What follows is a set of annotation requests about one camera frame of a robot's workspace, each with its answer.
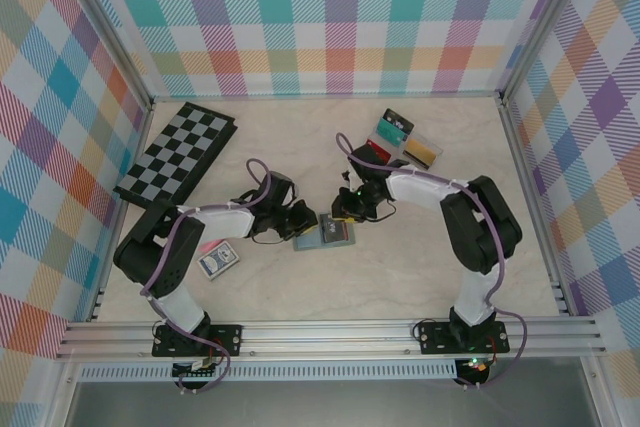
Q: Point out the grey-green card holder wallet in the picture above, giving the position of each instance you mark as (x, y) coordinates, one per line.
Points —
(307, 242)

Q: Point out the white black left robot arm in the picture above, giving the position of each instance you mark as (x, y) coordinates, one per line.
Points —
(225, 222)

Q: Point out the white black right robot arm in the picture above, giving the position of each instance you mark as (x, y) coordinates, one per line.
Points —
(415, 189)

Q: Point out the red VIP card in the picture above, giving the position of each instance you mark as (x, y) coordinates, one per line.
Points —
(380, 149)

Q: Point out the teal card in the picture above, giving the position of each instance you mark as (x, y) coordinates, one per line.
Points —
(390, 132)

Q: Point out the gold card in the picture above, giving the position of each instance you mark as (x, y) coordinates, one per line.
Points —
(419, 149)

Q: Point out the blue playing card box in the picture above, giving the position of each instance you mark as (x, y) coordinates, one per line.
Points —
(217, 261)

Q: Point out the pink toy microphone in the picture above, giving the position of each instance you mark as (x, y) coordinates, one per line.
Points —
(207, 248)

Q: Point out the black grey chessboard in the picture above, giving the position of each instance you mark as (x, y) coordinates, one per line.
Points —
(170, 162)

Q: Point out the small circuit board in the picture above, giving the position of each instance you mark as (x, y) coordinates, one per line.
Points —
(477, 366)
(197, 372)

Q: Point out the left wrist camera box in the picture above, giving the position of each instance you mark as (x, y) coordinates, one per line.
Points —
(295, 190)

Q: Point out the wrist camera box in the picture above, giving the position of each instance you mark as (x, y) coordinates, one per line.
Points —
(295, 190)
(350, 177)

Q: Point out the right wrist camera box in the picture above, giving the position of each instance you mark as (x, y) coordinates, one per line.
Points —
(350, 177)

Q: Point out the aluminium rear frame rail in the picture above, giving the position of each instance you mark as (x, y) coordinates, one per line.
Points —
(325, 96)

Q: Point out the aluminium mounting rail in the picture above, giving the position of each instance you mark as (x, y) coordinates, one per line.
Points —
(325, 339)

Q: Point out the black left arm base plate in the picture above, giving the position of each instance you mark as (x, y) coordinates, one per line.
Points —
(227, 339)

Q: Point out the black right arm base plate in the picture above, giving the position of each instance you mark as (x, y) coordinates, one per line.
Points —
(435, 339)

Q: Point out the aluminium side frame rail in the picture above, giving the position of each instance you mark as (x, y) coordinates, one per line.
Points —
(517, 147)
(142, 122)

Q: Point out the aluminium frame post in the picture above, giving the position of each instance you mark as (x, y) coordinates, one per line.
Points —
(542, 22)
(102, 27)

